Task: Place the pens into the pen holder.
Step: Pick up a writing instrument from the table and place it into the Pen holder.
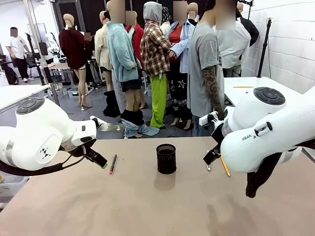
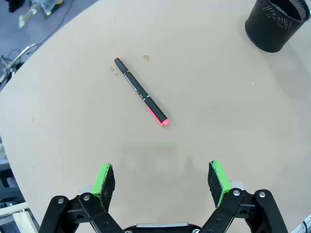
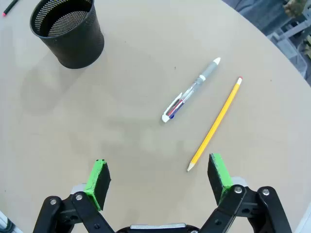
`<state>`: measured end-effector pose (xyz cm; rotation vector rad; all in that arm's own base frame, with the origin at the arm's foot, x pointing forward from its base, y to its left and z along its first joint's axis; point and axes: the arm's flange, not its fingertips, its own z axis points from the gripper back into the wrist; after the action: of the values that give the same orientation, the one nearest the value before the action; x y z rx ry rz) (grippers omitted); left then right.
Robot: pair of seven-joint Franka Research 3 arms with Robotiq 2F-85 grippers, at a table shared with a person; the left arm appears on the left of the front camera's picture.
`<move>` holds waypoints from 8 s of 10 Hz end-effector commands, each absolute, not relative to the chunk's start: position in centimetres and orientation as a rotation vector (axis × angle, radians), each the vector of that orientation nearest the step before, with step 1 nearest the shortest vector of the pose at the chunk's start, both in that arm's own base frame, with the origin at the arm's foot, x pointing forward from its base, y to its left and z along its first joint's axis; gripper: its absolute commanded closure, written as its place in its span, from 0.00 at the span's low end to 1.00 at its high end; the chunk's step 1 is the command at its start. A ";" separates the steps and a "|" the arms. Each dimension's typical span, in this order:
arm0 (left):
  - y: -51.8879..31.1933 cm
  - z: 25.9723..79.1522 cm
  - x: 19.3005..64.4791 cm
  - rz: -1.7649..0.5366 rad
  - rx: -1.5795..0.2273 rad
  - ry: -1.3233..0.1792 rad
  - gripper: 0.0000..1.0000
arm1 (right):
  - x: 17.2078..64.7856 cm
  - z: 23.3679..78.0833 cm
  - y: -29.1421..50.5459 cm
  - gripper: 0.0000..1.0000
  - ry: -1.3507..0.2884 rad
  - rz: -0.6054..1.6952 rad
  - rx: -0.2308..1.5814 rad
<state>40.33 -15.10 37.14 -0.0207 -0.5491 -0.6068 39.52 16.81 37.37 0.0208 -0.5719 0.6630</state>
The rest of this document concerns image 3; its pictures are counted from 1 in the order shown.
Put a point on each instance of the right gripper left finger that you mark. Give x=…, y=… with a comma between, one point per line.
x=97, y=182

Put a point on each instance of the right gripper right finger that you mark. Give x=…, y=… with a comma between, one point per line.
x=219, y=177

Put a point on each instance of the pens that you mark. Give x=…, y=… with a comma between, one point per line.
x=216, y=121

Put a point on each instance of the white clear multicolour ballpoint pen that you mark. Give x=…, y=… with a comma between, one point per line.
x=192, y=89

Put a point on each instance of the black pen with pink tip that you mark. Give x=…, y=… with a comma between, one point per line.
x=9, y=7

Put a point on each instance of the black mesh pen holder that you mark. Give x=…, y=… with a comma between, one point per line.
x=73, y=41

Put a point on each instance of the grey metal shelf frame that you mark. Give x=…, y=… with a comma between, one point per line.
x=295, y=41

